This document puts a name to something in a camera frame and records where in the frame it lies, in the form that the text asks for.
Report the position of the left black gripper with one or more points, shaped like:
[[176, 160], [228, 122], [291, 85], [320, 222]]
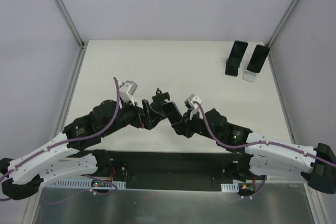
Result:
[[146, 114]]

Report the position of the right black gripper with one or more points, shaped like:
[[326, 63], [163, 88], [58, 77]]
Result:
[[185, 123]]

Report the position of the blue-edged black phone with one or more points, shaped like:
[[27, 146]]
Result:
[[237, 52], [172, 112]]

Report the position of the black round-base phone stand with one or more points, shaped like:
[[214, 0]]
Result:
[[159, 99]]

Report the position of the silver phone stand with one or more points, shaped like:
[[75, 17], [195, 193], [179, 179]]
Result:
[[250, 76]]

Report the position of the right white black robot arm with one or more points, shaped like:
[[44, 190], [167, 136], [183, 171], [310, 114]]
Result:
[[260, 155]]

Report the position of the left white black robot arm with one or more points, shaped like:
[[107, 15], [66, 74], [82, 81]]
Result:
[[24, 176]]

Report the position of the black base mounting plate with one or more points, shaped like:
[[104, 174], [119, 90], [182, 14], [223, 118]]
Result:
[[173, 171]]

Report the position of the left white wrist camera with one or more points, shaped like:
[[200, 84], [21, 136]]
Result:
[[127, 90]]

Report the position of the right white cable duct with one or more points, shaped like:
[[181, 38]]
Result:
[[236, 187]]

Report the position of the white cable duct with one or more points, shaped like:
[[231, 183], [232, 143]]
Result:
[[236, 187], [80, 183]]

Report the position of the left white cable duct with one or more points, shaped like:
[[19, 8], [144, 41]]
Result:
[[80, 183]]

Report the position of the left aluminium frame post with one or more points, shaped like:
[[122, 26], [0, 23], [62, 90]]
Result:
[[70, 23]]

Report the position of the aluminium frame post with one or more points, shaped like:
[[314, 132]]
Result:
[[283, 21], [70, 23]]

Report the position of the right aluminium frame post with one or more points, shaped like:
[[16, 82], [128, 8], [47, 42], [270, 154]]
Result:
[[283, 21]]

